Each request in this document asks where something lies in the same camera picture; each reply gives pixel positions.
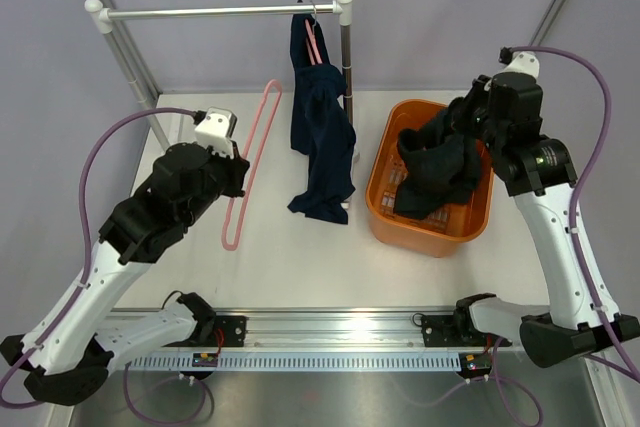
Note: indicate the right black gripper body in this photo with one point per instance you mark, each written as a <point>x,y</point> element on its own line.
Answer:
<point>473,120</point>

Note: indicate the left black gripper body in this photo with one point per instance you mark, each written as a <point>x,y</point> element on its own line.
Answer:
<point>223,178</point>

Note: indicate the dark green shorts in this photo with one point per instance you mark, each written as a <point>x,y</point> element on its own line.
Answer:
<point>443,167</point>

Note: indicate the pink hanger with green shorts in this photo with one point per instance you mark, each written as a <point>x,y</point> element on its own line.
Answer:
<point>273,86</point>

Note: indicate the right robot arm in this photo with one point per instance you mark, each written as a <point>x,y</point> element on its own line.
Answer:
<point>503,112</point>

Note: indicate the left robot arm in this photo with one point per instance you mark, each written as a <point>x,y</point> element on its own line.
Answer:
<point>68,357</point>

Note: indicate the navy blue shorts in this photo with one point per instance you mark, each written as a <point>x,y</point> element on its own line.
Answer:
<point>320,129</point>

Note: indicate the pink hanger with navy shorts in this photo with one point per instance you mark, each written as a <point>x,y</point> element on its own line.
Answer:
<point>311,43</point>

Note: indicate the orange plastic basket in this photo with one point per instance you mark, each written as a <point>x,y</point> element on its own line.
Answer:
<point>442,232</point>

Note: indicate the metal clothes rack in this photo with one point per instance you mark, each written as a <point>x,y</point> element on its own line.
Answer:
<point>108,22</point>

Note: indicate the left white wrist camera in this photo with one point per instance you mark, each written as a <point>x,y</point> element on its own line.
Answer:
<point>214,130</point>

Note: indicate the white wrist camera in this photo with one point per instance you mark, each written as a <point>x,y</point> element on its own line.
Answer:
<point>214,130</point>
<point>522,62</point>

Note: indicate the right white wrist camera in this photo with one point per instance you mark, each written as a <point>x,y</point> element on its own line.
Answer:
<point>522,62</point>

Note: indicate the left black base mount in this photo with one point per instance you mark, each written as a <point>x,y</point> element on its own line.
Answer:
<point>227,330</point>

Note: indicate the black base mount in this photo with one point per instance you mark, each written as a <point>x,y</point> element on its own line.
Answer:
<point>451,330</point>
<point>227,330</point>

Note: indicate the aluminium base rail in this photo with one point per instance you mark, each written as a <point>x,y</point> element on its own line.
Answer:
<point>334,329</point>

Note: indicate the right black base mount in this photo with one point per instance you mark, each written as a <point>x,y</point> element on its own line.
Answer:
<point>451,330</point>

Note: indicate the white slotted cable duct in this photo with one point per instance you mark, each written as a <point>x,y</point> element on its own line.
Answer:
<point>298,362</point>

